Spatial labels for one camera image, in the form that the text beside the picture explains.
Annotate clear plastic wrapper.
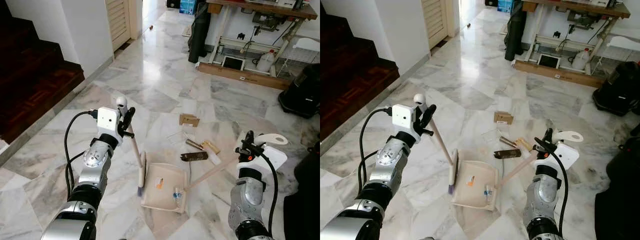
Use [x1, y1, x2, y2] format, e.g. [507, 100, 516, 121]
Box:
[167, 131, 193, 146]
[481, 129, 506, 143]

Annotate white-framed tablet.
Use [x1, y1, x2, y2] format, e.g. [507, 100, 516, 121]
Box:
[537, 53, 562, 69]
[221, 55, 247, 72]

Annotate beige louvred door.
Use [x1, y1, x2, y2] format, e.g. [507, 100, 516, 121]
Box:
[105, 0, 132, 51]
[421, 0, 448, 50]

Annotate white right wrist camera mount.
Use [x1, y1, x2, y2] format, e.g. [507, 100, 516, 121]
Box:
[535, 142, 581, 171]
[236, 145, 289, 173]

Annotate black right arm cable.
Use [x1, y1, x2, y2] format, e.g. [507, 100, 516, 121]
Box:
[550, 150, 570, 238]
[255, 152, 279, 238]

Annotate dark wooden staircase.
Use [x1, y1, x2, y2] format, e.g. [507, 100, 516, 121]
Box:
[0, 0, 86, 146]
[320, 0, 401, 143]

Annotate black floor appliance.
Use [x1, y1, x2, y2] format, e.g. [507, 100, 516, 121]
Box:
[592, 60, 640, 117]
[278, 62, 321, 120]

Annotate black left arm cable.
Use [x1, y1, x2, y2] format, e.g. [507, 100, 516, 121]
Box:
[63, 111, 99, 201]
[358, 107, 395, 198]

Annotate long wooden plank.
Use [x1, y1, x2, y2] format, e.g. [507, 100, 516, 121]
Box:
[514, 60, 606, 88]
[197, 62, 291, 91]

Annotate black rolled mat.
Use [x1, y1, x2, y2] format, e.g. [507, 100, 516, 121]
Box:
[188, 2, 212, 64]
[505, 2, 528, 62]

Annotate white plastic jug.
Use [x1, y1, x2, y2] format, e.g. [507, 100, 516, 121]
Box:
[256, 49, 277, 73]
[572, 47, 593, 71]

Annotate wooden-handled broom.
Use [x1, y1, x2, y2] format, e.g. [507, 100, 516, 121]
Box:
[413, 93, 460, 195]
[116, 96, 148, 196]

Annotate white wire basket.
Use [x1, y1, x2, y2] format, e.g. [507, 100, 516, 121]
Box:
[595, 35, 640, 76]
[277, 36, 321, 81]

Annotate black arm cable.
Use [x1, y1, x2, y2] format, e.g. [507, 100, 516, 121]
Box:
[358, 107, 395, 198]
[255, 152, 279, 238]
[550, 150, 570, 238]
[63, 111, 99, 201]

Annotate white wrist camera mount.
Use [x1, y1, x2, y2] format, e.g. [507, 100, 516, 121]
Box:
[236, 145, 289, 173]
[392, 104, 419, 137]
[96, 106, 123, 137]
[535, 142, 581, 171]

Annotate wooden-top sewing table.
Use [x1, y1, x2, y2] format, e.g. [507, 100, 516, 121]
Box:
[520, 0, 632, 76]
[206, 0, 321, 78]

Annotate cream long-handled dustpan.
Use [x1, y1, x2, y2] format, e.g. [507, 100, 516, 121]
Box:
[139, 132, 290, 214]
[451, 129, 585, 211]

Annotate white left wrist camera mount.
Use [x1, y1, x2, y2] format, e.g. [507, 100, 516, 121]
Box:
[96, 106, 123, 137]
[392, 104, 419, 137]

